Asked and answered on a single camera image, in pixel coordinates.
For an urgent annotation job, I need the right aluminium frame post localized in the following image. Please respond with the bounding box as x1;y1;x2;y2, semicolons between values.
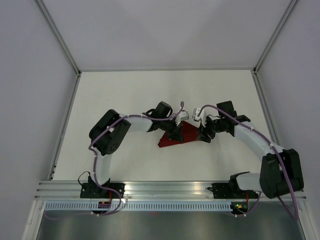
252;0;300;75

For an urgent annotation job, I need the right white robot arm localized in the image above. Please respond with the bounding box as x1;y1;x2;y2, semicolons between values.
192;100;304;199

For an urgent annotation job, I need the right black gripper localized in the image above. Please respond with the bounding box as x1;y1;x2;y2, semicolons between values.
196;115;225;144

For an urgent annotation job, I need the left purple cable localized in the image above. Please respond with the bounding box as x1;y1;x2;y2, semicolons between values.
88;101;186;191

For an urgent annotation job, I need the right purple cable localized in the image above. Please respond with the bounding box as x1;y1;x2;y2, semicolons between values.
198;104;300;221

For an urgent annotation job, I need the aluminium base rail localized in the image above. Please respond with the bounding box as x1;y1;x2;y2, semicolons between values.
34;181;308;201

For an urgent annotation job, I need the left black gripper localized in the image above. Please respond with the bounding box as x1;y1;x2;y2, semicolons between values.
159;117;183;143

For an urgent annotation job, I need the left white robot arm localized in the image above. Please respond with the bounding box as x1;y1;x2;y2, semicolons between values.
80;101;189;199

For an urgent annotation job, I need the white slotted cable duct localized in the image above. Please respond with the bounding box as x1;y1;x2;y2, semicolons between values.
45;200;232;212

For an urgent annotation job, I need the aluminium frame post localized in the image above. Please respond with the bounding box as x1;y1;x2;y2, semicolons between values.
252;0;300;75
34;0;81;77

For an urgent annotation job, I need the left aluminium frame post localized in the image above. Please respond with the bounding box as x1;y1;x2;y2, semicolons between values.
34;0;81;77

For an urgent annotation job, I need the purple cable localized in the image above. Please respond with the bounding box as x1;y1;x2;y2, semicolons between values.
88;101;186;191
198;104;300;221

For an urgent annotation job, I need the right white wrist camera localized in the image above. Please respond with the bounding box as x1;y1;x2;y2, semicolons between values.
192;108;208;127

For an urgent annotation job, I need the dark red cloth napkin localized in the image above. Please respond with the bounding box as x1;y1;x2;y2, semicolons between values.
158;121;198;148

